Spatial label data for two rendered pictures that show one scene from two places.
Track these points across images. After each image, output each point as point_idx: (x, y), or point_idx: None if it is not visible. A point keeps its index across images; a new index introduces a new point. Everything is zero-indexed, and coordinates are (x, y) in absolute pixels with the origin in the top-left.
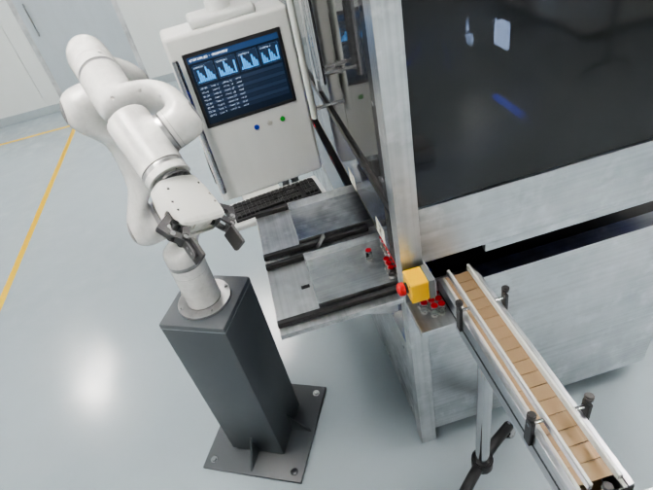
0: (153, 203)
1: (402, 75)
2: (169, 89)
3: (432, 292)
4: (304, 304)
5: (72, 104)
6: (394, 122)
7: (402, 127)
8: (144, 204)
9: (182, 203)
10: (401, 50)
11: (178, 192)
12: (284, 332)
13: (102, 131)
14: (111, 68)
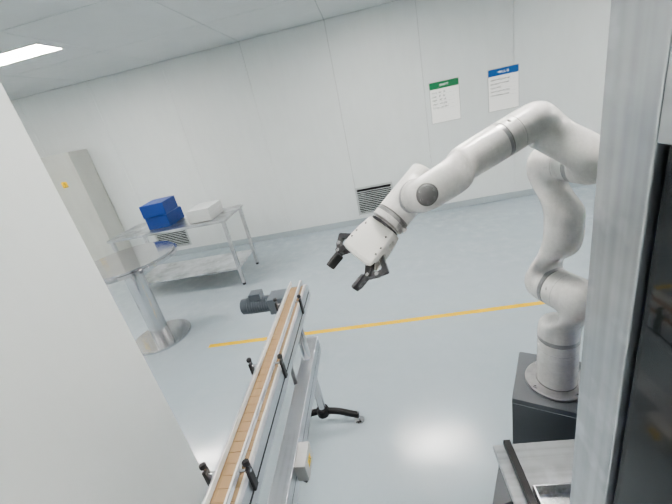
0: (558, 271)
1: (614, 366)
2: (434, 167)
3: None
4: (544, 475)
5: (531, 154)
6: (588, 418)
7: (597, 444)
8: (537, 262)
9: (357, 235)
10: (622, 321)
11: (365, 228)
12: (498, 449)
13: (537, 186)
14: (484, 136)
